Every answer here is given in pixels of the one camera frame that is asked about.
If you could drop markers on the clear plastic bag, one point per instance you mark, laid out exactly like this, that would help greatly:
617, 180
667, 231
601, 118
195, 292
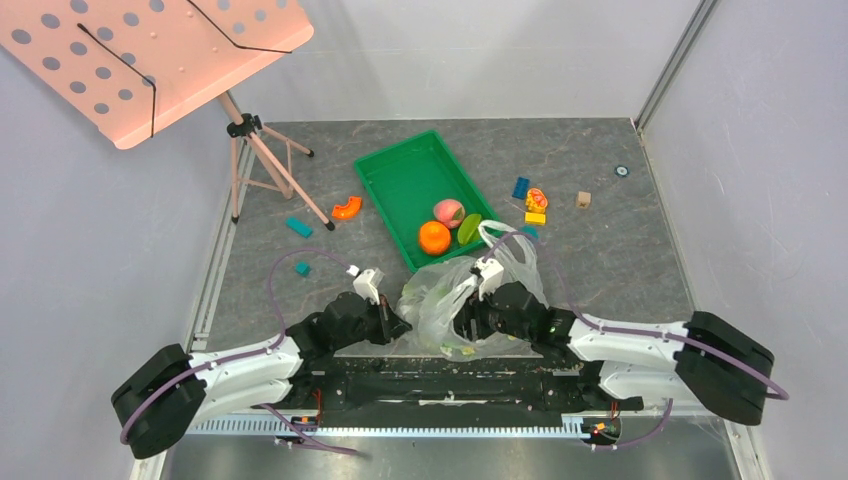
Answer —
432, 299

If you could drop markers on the blue lego brick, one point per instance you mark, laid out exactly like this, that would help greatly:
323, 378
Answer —
521, 188

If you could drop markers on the teal toy block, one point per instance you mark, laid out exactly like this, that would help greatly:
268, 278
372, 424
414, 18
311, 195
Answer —
531, 231

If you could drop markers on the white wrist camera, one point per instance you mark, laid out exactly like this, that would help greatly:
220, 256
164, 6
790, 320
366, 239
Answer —
366, 283
487, 275

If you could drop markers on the teal rectangular block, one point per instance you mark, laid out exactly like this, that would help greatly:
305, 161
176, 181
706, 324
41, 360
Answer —
299, 227

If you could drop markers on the small blue round disc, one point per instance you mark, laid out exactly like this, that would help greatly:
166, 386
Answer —
621, 171

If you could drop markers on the pink perforated music stand desk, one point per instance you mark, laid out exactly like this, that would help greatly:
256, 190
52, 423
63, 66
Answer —
134, 68

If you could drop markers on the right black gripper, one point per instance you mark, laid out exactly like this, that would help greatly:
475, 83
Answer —
473, 319

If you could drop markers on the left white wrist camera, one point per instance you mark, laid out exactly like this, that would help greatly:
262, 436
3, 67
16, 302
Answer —
366, 283

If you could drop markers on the orange curved toy piece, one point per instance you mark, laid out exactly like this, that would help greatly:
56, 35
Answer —
348, 210

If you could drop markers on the small wooden cube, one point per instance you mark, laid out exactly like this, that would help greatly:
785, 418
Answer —
583, 199

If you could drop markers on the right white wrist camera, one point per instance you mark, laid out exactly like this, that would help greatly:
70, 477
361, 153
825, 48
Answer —
487, 275

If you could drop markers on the small teal cube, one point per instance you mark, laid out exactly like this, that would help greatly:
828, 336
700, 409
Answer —
303, 269

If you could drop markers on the orange fake fruit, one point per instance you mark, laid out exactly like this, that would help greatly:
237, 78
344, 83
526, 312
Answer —
434, 238

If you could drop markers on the green plastic tray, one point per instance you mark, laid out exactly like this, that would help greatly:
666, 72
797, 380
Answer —
406, 180

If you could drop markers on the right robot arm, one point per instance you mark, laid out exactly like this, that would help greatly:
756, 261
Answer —
703, 359

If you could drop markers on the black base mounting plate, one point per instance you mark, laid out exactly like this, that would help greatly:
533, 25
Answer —
430, 392

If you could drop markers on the pink tripod stand legs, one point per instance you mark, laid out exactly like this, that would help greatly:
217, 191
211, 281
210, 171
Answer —
244, 130

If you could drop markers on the red fake fruit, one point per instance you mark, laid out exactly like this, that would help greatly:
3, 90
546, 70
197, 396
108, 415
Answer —
449, 212

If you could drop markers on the yellow lego brick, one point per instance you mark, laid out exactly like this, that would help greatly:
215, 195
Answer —
535, 219

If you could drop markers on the lime green starfruit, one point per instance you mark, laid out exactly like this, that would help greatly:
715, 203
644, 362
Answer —
468, 230

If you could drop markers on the aluminium frame rail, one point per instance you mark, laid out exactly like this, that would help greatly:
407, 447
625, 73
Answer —
448, 440

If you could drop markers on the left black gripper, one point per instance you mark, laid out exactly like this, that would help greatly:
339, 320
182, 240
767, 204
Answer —
390, 324

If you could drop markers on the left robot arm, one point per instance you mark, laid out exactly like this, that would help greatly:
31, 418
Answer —
174, 391

